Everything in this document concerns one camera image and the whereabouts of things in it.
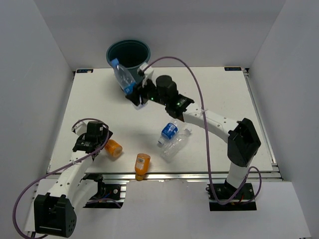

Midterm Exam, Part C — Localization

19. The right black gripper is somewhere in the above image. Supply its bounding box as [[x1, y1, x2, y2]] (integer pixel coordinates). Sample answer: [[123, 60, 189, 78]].
[[126, 76, 168, 107]]

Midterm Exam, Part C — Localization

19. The orange juice bottle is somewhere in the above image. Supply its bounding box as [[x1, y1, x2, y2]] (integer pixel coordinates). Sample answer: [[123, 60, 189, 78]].
[[104, 139, 123, 158], [135, 153, 151, 181]]

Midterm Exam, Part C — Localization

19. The blue label water bottle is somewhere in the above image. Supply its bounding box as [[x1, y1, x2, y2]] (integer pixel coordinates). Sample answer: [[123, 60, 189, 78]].
[[111, 58, 136, 90]]

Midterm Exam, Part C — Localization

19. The orange juice bottle front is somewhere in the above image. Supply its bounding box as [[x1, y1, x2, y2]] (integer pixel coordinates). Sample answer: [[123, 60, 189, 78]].
[[135, 153, 151, 181]]

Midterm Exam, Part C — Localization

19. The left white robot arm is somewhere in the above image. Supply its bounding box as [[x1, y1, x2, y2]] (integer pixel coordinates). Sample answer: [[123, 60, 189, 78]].
[[33, 121, 113, 238]]

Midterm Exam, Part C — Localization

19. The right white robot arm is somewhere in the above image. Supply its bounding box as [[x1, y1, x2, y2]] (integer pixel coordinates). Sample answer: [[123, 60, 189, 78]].
[[124, 75, 261, 199]]

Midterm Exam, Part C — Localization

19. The dark green plastic bin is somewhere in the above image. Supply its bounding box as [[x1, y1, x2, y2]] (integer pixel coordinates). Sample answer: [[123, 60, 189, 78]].
[[106, 39, 151, 83]]

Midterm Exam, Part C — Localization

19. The blue label crushed bottle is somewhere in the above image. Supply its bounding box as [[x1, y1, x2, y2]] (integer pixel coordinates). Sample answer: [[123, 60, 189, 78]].
[[158, 119, 186, 145]]

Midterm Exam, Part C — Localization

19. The clear empty plastic bottle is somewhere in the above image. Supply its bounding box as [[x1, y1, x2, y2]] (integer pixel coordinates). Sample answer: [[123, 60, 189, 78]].
[[160, 127, 192, 162]]

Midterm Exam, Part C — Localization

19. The left blue table label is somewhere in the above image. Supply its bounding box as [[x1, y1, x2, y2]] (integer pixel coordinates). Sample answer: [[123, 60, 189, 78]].
[[76, 69, 93, 74]]

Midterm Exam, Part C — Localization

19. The blue table label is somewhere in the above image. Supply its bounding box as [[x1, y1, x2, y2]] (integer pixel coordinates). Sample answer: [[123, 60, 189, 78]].
[[224, 67, 242, 71], [76, 69, 93, 74]]

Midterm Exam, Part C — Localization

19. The right blue table label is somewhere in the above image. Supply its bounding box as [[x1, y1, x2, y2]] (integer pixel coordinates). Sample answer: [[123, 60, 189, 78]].
[[224, 67, 242, 71]]

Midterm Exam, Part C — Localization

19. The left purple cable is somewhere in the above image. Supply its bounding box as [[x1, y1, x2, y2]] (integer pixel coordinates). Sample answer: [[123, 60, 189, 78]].
[[12, 118, 122, 237]]

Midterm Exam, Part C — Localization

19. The purple cable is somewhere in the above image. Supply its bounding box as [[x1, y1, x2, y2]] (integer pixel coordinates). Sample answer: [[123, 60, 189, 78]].
[[147, 56, 262, 206], [12, 118, 122, 237]]

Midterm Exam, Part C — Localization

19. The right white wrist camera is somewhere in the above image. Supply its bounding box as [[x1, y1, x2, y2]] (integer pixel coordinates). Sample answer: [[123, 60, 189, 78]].
[[137, 62, 154, 87]]

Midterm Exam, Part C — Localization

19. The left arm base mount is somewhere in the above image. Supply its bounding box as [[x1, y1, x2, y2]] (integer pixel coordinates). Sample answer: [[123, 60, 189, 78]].
[[83, 174, 126, 209]]

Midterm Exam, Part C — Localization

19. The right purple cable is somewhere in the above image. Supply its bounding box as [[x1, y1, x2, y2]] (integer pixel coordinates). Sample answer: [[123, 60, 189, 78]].
[[147, 56, 262, 206]]

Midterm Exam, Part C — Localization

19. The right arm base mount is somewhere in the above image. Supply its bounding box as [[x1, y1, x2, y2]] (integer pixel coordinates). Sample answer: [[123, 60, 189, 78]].
[[205, 183, 257, 212]]

